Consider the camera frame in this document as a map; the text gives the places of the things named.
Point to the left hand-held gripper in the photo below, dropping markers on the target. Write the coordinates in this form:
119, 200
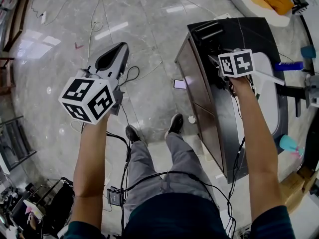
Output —
84, 101

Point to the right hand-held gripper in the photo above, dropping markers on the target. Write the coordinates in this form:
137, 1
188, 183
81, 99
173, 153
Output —
236, 63

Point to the black vanity cabinet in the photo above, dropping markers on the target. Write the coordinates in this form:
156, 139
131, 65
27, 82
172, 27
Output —
249, 34

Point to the person's left forearm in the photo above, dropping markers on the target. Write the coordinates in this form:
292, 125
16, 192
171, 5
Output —
91, 170

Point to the person's right forearm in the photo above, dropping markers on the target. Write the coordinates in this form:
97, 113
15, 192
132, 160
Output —
254, 133

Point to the white ceramic sink bowl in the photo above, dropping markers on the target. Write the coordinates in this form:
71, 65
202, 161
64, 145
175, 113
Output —
268, 103

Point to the smartphone with lit screen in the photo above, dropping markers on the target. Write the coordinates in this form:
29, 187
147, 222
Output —
180, 84

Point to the black faucet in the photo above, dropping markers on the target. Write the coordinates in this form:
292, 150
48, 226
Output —
291, 92

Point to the small white floor object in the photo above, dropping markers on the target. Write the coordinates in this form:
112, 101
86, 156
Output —
192, 119

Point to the teal waste bin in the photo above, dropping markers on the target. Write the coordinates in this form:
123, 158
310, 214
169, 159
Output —
307, 51

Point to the person's left black shoe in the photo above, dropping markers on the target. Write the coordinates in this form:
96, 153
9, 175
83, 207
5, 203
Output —
132, 134

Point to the person's black shoe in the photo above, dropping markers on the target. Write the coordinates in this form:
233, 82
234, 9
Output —
175, 126
132, 134

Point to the white power strip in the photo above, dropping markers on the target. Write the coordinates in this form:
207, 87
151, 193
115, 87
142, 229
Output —
43, 17

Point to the person's right black shoe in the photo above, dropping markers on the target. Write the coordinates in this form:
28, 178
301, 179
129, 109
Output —
175, 126

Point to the teal cup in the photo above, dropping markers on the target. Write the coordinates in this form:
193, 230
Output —
286, 143

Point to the wooden stool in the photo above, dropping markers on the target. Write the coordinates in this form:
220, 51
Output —
6, 76

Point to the black bathtub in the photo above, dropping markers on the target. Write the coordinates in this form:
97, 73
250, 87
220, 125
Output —
313, 146

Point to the person's grey trousers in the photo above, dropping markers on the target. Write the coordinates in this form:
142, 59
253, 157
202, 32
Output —
144, 170

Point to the black metal rack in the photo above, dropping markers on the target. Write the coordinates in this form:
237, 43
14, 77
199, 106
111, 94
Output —
15, 146

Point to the small black monitor device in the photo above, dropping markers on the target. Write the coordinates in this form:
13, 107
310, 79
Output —
115, 197

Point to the cardboard box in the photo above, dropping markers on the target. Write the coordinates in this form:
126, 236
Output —
296, 190

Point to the person's dark teal shirt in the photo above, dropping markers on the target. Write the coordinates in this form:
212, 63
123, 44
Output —
174, 220

